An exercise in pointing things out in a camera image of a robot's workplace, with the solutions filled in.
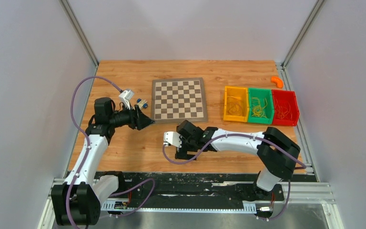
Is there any red plastic bin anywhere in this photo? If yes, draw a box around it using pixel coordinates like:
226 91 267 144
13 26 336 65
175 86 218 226
272 89 300 126

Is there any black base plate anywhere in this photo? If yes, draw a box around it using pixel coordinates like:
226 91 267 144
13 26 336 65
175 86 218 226
90 171 318 210

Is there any yellow plastic bin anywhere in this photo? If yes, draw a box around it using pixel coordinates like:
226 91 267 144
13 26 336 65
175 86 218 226
223 86 250 123

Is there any green plastic bin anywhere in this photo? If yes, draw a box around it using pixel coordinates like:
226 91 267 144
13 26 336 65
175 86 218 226
248 88 275 125

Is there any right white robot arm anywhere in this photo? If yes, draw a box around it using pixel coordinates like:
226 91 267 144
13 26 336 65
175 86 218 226
163 120 305 199

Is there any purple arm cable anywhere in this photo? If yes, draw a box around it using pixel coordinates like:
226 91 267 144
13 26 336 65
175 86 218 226
162 133 307 170
65 76 124 229

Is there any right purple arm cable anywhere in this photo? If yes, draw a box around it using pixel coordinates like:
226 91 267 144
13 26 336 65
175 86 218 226
162 133 307 170

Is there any orange curved plastic piece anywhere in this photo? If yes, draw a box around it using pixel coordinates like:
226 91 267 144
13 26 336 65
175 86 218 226
270 76 284 89

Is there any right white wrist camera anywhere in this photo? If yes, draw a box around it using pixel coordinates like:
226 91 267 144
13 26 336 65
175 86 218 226
163 131 182 148

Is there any white toy car chassis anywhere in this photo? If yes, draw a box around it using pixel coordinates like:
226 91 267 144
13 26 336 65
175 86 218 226
136 98 149 110

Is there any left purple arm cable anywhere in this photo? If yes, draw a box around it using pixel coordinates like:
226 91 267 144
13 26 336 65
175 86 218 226
65 76 124 229

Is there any wooden chessboard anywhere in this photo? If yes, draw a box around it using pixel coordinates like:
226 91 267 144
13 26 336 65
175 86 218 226
150 77 208 124

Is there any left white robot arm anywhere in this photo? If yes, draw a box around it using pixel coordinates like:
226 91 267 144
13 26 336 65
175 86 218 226
51 97 154 226

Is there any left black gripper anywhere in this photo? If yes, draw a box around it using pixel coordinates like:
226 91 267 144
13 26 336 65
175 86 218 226
108 102 155 130

